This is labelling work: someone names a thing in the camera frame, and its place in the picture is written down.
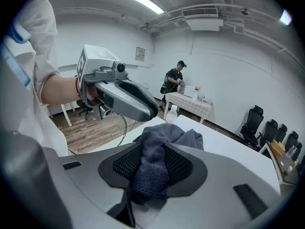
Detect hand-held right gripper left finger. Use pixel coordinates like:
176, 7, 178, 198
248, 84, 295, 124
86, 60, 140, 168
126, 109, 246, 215
42, 141, 143, 229

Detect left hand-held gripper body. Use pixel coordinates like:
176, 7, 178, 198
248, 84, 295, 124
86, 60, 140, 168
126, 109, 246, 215
76, 44, 131, 122

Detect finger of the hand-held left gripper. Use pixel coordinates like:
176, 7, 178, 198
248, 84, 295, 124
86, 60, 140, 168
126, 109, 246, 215
95, 82, 153, 122
116, 78, 160, 116

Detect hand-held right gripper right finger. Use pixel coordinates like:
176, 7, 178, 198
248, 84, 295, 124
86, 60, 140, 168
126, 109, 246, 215
135, 142, 281, 229

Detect dark grey wiping cloth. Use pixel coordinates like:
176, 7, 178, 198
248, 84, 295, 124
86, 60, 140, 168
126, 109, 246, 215
132, 123, 204, 206

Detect person's left forearm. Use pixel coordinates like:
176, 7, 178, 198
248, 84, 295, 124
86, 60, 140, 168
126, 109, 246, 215
40, 74, 83, 106

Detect person's left hand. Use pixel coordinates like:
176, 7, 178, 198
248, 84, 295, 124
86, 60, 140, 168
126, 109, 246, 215
86, 86, 103, 106

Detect clear water bottle red label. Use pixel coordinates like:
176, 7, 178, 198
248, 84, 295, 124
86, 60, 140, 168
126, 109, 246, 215
165, 104, 178, 124

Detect checkered cloth covered table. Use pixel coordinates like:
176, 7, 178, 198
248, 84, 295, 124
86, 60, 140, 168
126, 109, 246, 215
165, 92, 213, 124

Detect white box appliance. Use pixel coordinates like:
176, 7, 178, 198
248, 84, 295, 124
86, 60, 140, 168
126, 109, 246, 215
183, 84, 198, 102

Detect white desk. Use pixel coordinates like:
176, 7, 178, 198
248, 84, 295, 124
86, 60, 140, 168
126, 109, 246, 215
49, 103, 77, 127

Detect clear plastic food tray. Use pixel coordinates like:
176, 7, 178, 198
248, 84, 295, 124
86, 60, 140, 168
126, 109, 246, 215
196, 94, 214, 104

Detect row of black office chairs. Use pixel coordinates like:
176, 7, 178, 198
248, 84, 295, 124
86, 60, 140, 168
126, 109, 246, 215
239, 105, 305, 162

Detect person in white shirt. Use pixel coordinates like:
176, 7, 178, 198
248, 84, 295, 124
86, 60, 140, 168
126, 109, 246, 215
0, 0, 70, 157

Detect cardboard box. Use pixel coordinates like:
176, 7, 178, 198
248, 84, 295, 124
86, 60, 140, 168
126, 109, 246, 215
271, 139, 286, 156

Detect dark brown table white legs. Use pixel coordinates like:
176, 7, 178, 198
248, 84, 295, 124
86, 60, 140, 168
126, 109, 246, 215
258, 141, 301, 195

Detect light blue neck ribbon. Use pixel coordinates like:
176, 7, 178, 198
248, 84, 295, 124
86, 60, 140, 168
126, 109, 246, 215
0, 22, 31, 88

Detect white ceiling air conditioner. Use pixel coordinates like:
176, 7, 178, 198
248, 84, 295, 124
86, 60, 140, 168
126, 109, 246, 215
182, 6, 224, 32

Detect white ceiling pipes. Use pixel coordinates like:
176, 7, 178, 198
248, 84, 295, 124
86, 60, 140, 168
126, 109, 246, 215
137, 5, 305, 66

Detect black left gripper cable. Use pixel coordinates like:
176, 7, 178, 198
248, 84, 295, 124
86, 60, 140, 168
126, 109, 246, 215
116, 114, 129, 147

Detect beige wall notice panel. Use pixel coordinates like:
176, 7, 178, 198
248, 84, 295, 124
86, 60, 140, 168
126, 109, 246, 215
135, 46, 146, 62

